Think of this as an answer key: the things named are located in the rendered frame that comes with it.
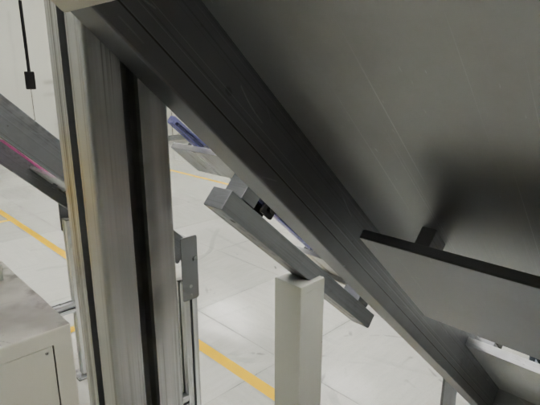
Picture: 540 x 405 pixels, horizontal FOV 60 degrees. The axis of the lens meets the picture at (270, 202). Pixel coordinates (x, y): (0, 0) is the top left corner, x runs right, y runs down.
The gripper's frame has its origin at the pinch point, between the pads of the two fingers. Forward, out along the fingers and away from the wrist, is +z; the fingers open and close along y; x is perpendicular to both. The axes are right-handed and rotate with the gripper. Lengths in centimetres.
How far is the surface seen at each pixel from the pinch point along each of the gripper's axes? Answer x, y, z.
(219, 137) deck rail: -44, 41, 14
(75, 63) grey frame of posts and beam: -51, 38, 16
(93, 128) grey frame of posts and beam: -49, 39, 18
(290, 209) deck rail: -37, 41, 14
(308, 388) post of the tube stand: 17.5, 13.9, 23.8
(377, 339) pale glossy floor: 141, -41, -7
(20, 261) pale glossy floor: 79, -252, 51
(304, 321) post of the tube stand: 7.5, 14.0, 15.0
